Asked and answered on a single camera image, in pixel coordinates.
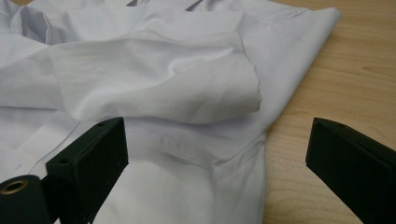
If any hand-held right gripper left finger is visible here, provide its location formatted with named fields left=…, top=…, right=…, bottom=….
left=41, top=116, right=130, bottom=224

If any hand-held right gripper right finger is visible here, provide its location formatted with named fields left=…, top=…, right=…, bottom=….
left=304, top=117, right=396, bottom=224

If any white button-up dress shirt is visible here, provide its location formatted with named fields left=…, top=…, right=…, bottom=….
left=0, top=0, right=343, bottom=224

